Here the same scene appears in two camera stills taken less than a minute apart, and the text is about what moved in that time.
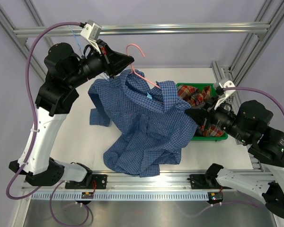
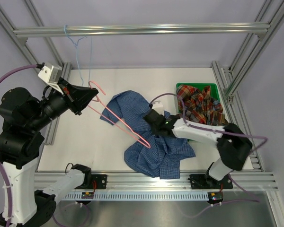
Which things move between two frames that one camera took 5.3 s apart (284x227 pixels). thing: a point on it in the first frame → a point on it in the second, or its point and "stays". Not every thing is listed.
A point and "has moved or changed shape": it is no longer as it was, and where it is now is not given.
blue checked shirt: [154, 125] has moved or changed shape
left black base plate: [98, 181] stays
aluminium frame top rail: [150, 30] stays
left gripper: [111, 61] → [82, 96]
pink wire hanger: [127, 51] → [147, 145]
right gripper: [206, 115] → [154, 130]
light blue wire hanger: [77, 40] → [75, 44]
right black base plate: [199, 181] stays
